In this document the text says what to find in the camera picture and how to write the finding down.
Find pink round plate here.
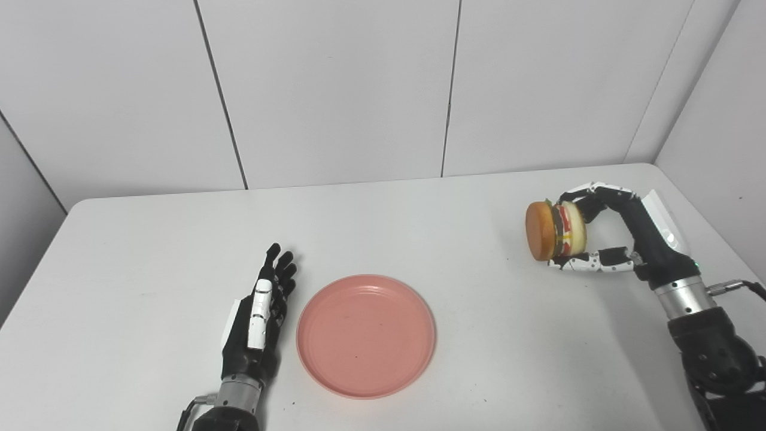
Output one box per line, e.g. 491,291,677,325
296,274,437,400

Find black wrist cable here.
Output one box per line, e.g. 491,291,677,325
706,279,766,303
176,393,218,431

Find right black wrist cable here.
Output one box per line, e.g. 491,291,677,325
706,279,766,303

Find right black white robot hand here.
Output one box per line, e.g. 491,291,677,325
547,181,701,292

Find toy hamburger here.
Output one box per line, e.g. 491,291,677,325
525,198,588,263

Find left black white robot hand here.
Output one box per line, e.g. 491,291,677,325
220,242,299,385

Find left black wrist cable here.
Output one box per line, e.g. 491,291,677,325
176,393,218,431

